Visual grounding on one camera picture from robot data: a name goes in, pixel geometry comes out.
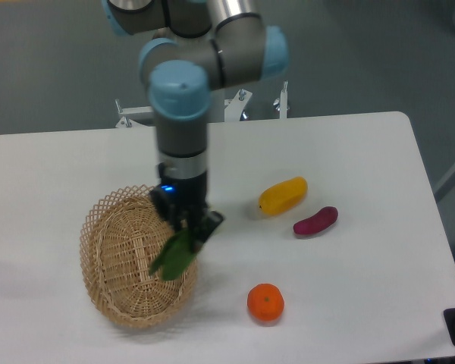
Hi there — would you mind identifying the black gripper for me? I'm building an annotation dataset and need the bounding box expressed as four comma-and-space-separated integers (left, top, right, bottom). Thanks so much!
149, 162, 224, 253

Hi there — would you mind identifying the green bok choy vegetable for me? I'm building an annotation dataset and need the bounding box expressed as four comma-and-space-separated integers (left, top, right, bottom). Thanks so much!
149, 229, 197, 281

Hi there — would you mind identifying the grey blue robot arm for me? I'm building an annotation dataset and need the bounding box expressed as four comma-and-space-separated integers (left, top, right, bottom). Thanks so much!
102, 1, 289, 252

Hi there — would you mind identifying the woven wicker basket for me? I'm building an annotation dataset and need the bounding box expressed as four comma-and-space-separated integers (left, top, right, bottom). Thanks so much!
80, 185, 197, 329

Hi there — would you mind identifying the orange tangerine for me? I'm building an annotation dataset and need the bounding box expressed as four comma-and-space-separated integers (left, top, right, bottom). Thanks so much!
246, 283, 284, 322

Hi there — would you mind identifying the yellow mango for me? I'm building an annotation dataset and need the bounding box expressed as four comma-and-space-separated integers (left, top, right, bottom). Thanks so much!
259, 176, 309, 216

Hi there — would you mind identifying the purple sweet potato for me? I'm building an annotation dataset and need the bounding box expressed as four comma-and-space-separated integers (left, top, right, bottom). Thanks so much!
293, 206, 339, 236

